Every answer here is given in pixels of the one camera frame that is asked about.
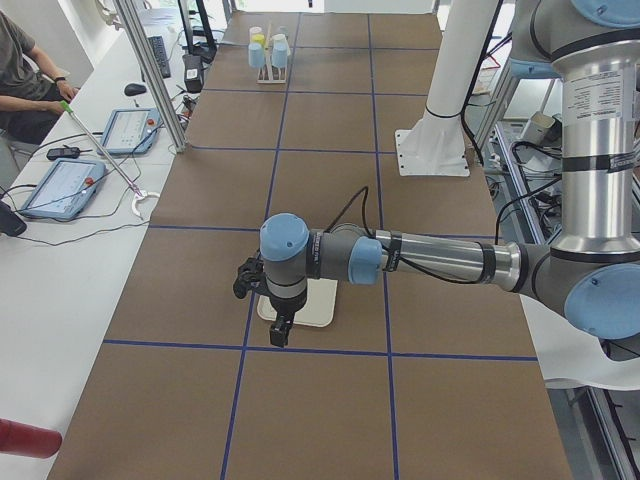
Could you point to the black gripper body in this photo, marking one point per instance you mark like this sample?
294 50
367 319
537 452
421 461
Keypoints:
286 305

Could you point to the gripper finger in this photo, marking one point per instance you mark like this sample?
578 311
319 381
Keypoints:
279 331

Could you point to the blue cup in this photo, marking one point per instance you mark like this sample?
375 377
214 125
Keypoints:
256 55

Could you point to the blue cup corner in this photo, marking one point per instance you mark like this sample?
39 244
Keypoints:
279 55

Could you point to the yellow plastic cup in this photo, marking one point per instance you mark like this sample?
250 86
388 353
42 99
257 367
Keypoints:
258 38

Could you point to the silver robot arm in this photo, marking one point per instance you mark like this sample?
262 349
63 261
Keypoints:
583 263

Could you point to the cream plastic tray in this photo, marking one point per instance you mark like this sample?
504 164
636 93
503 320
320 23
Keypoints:
318 310

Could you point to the grabber reach tool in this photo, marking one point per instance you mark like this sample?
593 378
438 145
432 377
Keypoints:
139 195

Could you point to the far teach pendant tablet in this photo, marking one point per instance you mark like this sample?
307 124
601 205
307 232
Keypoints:
131 131

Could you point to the teach pendant tablet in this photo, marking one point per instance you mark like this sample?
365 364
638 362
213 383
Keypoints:
131 131
65 190

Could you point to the near teach pendant tablet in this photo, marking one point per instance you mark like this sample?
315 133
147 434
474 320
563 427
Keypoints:
65 190

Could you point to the black power adapter box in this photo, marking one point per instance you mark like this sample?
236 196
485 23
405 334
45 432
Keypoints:
193 73

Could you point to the black computer mouse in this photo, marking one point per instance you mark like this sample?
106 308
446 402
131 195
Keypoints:
134 89

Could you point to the white chair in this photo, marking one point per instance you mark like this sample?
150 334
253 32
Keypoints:
570 358

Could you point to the black handheld device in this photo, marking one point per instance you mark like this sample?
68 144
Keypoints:
63 152

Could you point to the red cylinder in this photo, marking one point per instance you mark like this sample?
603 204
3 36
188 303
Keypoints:
28 440

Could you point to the black keyboard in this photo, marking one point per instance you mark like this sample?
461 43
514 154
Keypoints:
158 49

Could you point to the seated person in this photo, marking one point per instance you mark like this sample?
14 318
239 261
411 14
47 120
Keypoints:
32 86

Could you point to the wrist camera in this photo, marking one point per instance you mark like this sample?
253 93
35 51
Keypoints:
250 278

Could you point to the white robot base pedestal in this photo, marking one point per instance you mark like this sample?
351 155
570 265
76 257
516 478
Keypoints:
435 145

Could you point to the white wire cup rack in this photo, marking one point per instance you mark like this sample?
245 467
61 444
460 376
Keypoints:
269 74

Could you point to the aluminium frame post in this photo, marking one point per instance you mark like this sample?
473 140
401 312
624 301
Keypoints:
127 13

